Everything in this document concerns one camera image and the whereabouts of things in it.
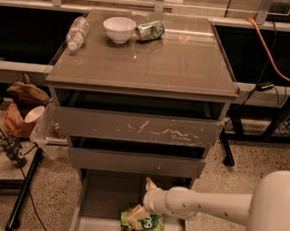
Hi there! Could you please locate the green rice chip bag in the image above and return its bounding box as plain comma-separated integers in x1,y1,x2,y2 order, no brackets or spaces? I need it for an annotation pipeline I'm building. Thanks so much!
120,207,164,231

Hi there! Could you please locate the black stand leg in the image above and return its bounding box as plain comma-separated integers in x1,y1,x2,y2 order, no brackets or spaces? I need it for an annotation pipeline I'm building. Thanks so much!
5,148,43,231

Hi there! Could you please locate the middle grey drawer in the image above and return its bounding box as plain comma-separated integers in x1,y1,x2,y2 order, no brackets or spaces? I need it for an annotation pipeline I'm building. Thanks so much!
68,147,205,179

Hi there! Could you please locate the green soda can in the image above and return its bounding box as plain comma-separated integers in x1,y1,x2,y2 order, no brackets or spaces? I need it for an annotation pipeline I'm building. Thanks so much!
135,20,165,41

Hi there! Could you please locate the grey drawer cabinet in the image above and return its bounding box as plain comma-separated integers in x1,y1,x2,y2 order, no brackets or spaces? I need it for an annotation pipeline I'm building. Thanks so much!
33,5,245,231

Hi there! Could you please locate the white bowl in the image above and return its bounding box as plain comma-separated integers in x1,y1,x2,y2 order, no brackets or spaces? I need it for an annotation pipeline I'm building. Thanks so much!
103,17,136,44

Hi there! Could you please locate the top grey drawer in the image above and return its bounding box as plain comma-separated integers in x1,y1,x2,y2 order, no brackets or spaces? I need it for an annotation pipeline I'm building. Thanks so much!
55,107,224,147

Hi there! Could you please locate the black power adapter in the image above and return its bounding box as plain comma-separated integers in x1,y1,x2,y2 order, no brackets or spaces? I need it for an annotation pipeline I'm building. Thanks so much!
256,82,274,92

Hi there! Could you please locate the white cup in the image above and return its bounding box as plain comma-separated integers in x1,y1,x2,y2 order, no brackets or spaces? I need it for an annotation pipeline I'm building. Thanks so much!
24,105,45,123

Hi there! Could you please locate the small grey clamp device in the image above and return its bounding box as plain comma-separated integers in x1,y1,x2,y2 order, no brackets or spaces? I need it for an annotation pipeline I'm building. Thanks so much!
0,135,27,169

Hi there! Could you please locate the black floor cable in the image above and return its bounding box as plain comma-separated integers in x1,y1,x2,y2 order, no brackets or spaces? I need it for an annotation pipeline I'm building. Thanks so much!
0,108,61,231

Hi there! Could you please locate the bottom grey open drawer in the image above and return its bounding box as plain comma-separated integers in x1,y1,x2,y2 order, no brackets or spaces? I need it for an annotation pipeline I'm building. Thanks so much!
70,170,188,231

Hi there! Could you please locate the orange cable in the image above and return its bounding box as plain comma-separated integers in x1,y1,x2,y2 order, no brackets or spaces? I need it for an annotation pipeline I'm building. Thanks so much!
240,16,290,89

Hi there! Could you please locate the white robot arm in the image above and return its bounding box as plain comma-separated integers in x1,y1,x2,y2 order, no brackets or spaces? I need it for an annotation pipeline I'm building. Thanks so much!
128,170,290,231

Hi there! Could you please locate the clear plastic water bottle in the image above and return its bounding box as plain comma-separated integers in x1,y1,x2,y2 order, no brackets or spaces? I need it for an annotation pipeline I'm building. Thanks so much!
66,16,89,52

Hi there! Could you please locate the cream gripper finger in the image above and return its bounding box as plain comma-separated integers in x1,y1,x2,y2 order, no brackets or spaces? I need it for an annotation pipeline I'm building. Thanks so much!
127,204,150,222
145,177,156,191

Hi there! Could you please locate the clear plastic bin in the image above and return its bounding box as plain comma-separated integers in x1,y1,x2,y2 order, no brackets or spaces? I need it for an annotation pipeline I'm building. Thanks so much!
30,103,68,160

